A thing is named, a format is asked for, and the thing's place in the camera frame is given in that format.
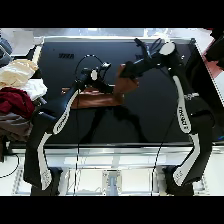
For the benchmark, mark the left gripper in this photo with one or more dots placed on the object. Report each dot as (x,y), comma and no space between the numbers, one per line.
(104,87)

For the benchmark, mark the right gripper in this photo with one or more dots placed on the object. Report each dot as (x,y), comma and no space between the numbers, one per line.
(128,70)

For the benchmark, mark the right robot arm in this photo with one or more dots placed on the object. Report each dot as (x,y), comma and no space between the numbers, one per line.
(196,123)

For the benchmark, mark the grey garment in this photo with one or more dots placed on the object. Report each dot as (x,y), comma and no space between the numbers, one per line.
(13,126)

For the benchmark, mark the brown garment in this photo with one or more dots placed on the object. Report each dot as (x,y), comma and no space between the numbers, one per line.
(100,99)

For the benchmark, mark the dark red garment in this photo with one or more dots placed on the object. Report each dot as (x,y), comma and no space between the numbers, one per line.
(15,101)

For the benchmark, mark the cream garment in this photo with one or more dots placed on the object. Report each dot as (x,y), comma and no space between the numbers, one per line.
(15,71)

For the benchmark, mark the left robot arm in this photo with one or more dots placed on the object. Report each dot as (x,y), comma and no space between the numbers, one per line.
(50,133)

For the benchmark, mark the white garment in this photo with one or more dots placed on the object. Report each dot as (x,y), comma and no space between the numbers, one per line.
(35,88)

